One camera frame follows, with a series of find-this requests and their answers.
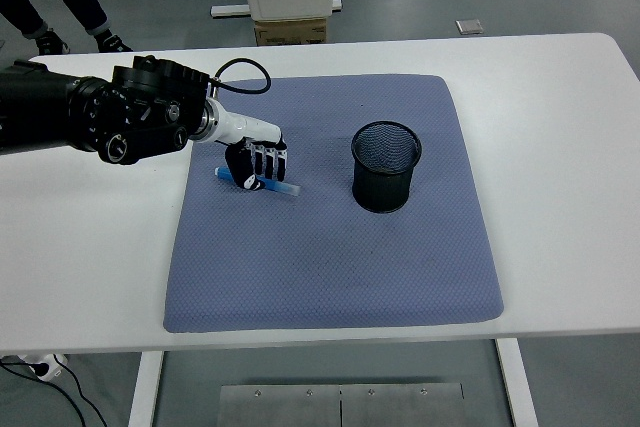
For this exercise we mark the white base bar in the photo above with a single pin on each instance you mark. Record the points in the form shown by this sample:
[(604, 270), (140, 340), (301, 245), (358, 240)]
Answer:
[(230, 10)]

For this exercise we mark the grey metal plate with screws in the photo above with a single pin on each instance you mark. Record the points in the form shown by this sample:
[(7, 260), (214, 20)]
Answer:
[(300, 407)]

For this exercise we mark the white table leg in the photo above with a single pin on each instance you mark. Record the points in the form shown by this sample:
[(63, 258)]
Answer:
[(145, 392), (517, 387)]

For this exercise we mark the blue marker with clear cap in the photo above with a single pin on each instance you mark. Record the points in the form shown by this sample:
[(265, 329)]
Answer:
[(286, 189)]

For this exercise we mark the white power strip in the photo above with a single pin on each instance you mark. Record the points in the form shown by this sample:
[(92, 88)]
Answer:
[(47, 368)]

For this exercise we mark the blue-grey quilted mat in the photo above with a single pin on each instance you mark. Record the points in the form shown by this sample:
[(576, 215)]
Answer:
[(325, 257)]

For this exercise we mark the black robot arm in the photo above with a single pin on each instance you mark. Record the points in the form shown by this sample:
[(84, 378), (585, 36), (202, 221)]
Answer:
[(150, 112)]

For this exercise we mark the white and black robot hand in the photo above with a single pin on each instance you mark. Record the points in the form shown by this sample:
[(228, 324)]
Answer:
[(245, 129)]

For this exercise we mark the black mesh pen holder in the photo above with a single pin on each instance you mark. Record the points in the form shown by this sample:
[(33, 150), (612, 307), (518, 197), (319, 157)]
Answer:
[(382, 192)]

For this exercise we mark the grey metal floor cover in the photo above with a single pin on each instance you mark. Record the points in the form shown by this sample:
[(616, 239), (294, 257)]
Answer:
[(469, 27)]

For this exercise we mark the brown cardboard box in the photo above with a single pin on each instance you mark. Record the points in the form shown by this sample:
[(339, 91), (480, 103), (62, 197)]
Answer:
[(290, 32)]

